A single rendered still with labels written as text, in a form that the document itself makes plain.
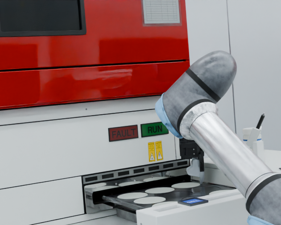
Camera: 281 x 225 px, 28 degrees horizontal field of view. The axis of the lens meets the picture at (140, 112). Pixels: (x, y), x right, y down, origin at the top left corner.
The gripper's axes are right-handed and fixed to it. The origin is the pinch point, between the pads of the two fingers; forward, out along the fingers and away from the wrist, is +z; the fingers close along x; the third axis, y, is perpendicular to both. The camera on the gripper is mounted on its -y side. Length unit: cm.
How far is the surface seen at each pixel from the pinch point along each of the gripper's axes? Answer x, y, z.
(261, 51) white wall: -235, -71, -52
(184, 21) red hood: -10, 1, -57
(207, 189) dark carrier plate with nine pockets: 9.4, -0.6, 1.4
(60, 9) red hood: 15, 43, -61
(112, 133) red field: 2.6, 30.1, -19.2
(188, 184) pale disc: -0.6, 4.9, 1.3
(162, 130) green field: -8.3, 12.6, -17.8
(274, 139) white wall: -240, -78, 16
